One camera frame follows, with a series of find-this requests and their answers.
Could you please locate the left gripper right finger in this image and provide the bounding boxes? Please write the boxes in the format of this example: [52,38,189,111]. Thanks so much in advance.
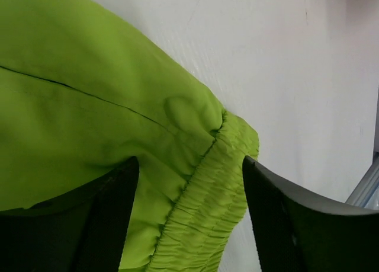
[242,156,378,272]

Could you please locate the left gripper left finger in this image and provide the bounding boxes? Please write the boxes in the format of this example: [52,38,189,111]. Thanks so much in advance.
[1,156,139,272]

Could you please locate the lime green shorts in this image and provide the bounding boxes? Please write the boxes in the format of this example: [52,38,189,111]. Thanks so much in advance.
[1,0,259,271]

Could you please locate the aluminium rail frame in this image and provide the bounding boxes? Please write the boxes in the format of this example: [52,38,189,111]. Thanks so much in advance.
[346,152,378,210]

